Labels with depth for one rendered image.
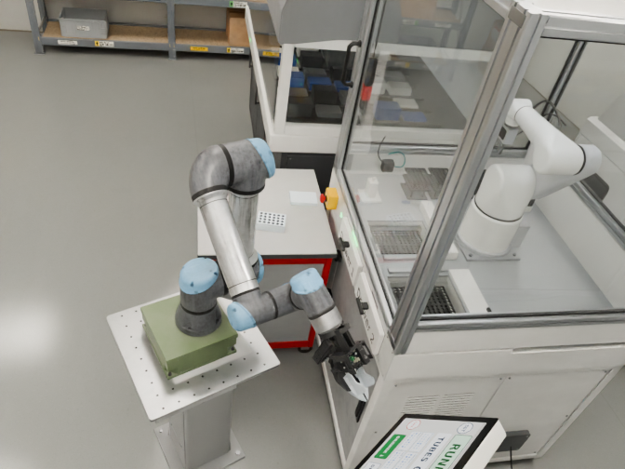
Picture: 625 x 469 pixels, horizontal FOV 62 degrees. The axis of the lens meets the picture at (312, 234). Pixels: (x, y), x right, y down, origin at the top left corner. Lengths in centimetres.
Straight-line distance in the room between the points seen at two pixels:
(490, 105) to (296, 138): 162
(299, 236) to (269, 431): 91
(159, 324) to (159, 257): 148
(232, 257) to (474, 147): 63
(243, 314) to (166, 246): 205
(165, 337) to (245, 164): 66
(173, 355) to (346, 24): 156
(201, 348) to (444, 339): 76
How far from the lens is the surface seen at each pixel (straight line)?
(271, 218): 229
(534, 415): 242
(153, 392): 178
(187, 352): 172
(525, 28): 112
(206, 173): 136
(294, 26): 243
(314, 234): 230
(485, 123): 120
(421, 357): 176
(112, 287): 312
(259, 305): 132
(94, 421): 264
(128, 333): 192
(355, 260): 199
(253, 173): 142
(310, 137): 269
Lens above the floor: 226
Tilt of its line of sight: 41 degrees down
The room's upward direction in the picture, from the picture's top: 11 degrees clockwise
